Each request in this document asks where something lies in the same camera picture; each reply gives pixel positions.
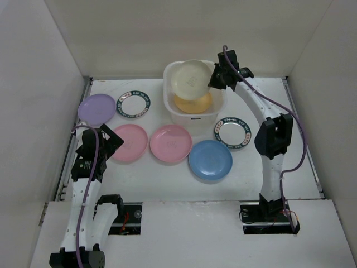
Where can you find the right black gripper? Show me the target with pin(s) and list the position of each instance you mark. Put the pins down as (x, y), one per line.
(216, 79)

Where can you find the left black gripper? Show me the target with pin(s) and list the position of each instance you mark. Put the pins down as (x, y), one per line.
(114, 142)

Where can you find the cream plate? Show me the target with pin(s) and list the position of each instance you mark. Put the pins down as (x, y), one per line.
(190, 79)

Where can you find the yellow orange plate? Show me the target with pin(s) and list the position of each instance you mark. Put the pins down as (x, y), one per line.
(194, 106)

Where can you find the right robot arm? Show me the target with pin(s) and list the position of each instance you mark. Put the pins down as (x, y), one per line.
(271, 141)

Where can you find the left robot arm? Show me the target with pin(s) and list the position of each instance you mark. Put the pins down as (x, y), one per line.
(91, 215)

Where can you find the white plastic bin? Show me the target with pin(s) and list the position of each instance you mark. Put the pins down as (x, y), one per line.
(196, 122)

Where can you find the left pink plate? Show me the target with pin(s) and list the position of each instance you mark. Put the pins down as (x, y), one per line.
(135, 142)

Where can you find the pink plate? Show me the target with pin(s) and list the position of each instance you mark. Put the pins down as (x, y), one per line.
(135, 142)
(170, 143)

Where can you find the purple plate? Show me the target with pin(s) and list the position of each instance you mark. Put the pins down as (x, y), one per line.
(97, 109)

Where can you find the left green-rimmed white plate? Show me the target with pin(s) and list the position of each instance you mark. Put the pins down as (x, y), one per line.
(133, 104)

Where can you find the green-rimmed white plate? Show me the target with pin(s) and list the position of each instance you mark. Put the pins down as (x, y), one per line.
(232, 132)
(133, 104)

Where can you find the right green-rimmed white plate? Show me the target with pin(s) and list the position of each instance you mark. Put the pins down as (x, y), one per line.
(232, 132)

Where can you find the right pink plate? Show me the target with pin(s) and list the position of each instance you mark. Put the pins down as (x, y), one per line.
(170, 143)

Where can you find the blue plate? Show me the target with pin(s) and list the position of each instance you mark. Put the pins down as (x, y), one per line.
(210, 161)

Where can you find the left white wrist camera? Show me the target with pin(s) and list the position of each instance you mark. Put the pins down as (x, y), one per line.
(80, 124)

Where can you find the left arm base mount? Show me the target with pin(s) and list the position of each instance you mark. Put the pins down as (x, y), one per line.
(128, 223)

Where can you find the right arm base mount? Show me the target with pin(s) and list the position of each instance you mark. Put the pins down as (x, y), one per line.
(256, 222)

